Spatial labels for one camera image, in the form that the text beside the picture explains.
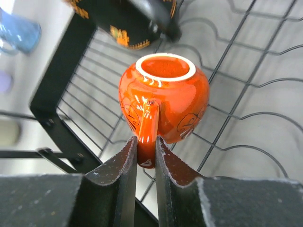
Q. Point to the lavender plastic cup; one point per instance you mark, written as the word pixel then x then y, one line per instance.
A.
pixel 5 81

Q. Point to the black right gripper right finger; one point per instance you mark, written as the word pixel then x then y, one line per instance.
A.
pixel 188 199

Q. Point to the orange patterned teapot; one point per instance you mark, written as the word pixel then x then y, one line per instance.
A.
pixel 162 95

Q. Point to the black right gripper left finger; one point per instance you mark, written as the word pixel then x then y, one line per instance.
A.
pixel 104 197

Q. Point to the black patterned mug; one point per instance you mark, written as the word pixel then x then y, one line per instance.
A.
pixel 133 24

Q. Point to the black wire dish rack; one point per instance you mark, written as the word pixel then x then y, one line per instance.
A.
pixel 65 94

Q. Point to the blue ceramic mug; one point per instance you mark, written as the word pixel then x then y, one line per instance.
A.
pixel 22 34

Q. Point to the beige ceramic mug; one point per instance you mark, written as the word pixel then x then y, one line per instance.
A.
pixel 9 132

